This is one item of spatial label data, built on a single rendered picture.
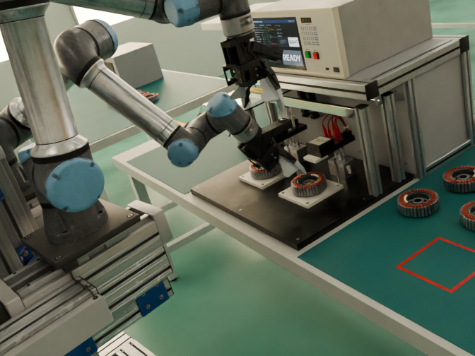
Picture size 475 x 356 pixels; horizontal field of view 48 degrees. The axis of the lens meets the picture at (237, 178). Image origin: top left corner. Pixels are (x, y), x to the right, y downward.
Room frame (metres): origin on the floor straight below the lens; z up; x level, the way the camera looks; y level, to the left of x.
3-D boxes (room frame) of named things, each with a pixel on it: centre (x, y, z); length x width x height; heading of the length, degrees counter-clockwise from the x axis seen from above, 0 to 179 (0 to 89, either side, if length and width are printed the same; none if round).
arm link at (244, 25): (1.30, -0.10, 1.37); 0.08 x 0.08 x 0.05
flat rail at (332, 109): (1.69, -0.25, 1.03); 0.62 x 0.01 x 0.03; 27
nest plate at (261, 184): (1.76, -0.11, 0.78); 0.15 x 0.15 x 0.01; 27
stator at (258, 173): (1.76, -0.11, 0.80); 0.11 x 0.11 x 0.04
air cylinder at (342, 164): (1.61, -0.34, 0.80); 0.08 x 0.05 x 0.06; 27
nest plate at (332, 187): (1.54, -0.21, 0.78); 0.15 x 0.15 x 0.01; 27
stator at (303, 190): (1.54, -0.21, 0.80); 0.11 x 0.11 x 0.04
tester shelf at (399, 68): (1.79, -0.45, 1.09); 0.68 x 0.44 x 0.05; 27
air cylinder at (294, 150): (1.82, -0.23, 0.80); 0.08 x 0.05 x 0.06; 27
